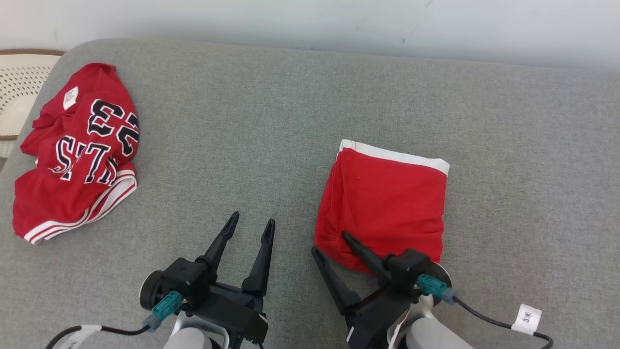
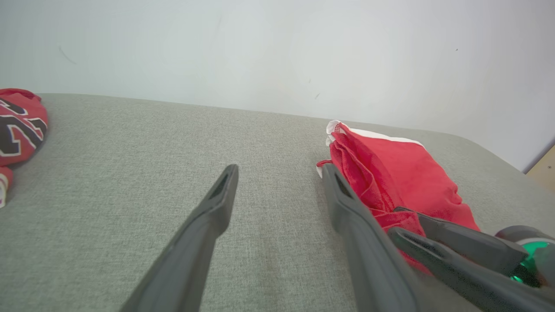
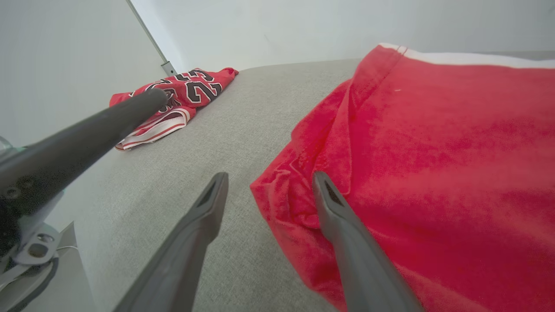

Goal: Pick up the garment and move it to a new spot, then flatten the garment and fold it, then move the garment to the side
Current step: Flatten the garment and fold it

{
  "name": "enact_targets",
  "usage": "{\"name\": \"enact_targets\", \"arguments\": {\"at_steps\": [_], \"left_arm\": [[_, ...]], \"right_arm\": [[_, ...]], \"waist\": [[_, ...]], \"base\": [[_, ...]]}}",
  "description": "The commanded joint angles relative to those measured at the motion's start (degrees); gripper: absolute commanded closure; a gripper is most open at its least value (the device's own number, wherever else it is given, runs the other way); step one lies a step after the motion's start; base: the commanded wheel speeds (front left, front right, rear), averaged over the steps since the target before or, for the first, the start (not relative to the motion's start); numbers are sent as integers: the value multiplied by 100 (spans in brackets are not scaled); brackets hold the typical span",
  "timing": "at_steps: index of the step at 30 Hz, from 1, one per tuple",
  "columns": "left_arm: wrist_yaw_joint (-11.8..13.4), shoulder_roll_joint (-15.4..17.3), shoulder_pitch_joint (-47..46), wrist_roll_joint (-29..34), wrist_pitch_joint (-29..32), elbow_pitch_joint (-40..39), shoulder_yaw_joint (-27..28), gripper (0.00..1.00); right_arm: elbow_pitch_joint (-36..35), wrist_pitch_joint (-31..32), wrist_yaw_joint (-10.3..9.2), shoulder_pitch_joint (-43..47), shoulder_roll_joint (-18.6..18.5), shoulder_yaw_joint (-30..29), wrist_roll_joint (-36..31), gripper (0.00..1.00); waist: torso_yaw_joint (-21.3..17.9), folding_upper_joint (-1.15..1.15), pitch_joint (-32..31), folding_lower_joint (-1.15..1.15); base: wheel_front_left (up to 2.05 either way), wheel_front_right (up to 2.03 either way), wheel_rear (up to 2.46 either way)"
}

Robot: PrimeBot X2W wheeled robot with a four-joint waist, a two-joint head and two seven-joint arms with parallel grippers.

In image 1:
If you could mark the red jersey number 23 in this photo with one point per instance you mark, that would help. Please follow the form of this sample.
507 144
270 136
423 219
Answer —
82 194

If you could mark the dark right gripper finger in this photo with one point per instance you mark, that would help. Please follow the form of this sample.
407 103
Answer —
336 288
370 259

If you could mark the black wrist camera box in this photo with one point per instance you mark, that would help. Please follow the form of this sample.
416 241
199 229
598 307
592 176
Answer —
186 281
407 269

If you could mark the plain red shorts white trim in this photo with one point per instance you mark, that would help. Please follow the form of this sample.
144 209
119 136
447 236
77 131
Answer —
387 208

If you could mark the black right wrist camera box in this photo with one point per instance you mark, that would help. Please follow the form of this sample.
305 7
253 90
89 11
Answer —
407 269

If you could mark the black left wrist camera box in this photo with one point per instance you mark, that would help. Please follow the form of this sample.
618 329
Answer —
186 281

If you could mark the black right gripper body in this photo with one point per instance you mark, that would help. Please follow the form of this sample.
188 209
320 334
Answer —
370 320

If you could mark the grey fabric sofa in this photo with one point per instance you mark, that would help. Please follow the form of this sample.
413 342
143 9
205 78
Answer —
242 135

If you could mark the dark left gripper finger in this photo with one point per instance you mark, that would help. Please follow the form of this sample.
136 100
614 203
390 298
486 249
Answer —
261 266
220 249

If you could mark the white perforated laundry basket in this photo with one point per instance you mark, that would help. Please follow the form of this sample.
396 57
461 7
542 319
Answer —
19 82

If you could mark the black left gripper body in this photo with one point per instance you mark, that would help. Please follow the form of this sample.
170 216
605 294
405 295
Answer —
237 315

